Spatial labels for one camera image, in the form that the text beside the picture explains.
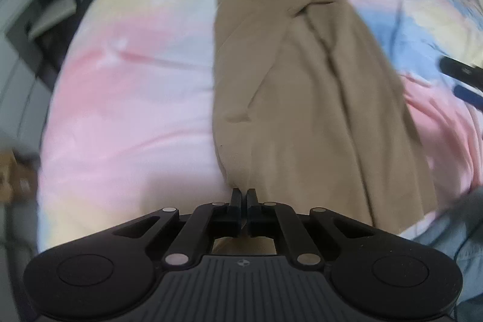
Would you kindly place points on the small cardboard box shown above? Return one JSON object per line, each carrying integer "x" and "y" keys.
{"x": 18, "y": 182}

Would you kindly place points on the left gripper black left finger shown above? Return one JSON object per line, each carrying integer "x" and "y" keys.
{"x": 117, "y": 268}

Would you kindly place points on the pastel rainbow bed sheet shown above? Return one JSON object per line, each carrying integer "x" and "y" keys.
{"x": 129, "y": 125}

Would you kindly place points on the tan brown trousers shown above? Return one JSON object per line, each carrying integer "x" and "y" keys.
{"x": 309, "y": 112}

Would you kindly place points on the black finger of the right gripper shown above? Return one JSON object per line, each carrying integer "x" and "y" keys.
{"x": 471, "y": 75}
{"x": 468, "y": 96}

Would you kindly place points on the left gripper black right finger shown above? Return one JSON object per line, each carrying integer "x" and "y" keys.
{"x": 370, "y": 269}

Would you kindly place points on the blue jeans leg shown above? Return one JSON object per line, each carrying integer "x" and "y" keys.
{"x": 458, "y": 234}

